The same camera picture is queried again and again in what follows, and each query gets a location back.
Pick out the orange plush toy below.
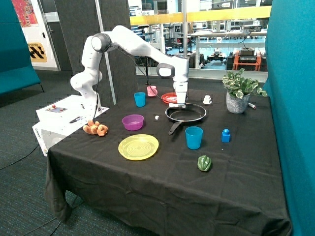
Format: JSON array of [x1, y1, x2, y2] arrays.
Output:
[[83, 120, 109, 137]]

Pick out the black tripod stand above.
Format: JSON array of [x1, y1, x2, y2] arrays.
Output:
[[138, 24, 151, 86]]

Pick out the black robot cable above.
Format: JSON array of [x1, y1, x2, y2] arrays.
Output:
[[92, 45, 173, 121]]

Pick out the potted plant grey pot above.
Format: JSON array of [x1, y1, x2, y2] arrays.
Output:
[[222, 68, 268, 114]]

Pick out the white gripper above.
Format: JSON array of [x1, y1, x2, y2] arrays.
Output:
[[174, 82, 188, 104]]

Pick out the red poster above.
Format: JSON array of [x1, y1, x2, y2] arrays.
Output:
[[12, 0, 38, 28]]

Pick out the white marker pen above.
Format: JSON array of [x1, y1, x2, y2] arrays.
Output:
[[248, 103, 256, 109]]

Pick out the teal partition panel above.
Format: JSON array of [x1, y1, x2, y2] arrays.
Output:
[[265, 0, 315, 236]]

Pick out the yellow plastic plate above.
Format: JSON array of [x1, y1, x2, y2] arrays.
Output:
[[118, 134, 159, 161]]

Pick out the red plastic plate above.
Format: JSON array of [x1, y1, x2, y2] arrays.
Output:
[[161, 92, 177, 104]]

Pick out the black frying pan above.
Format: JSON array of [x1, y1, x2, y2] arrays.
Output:
[[165, 103, 207, 135]]

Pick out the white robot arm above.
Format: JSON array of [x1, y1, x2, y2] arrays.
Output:
[[70, 26, 189, 119]]

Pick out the purple plastic bowl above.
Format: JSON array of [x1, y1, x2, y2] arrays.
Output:
[[122, 114, 144, 131]]

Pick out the blue toy block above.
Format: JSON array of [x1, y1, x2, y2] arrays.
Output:
[[221, 129, 230, 143]]

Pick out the teal sofa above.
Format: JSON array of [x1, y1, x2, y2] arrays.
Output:
[[0, 0, 41, 95]]

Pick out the white small toy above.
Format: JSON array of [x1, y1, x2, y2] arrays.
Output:
[[203, 95, 212, 105]]

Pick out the white robot control box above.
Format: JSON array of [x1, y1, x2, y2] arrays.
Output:
[[31, 94, 110, 157]]

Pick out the blue cup near arm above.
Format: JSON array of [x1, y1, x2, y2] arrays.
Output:
[[134, 92, 146, 107]]

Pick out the green toy pepper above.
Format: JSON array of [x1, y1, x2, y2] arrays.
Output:
[[197, 155, 212, 172]]

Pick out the blue cup front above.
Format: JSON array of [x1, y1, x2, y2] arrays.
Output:
[[185, 126, 203, 150]]

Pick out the black tablecloth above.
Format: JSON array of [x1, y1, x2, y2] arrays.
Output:
[[45, 86, 292, 236]]

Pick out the yellow black sign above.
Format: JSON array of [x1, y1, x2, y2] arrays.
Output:
[[28, 42, 47, 63]]

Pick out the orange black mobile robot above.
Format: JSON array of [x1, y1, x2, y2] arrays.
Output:
[[226, 48, 268, 72]]

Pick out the pink mug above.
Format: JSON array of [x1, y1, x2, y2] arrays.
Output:
[[147, 86, 158, 97]]

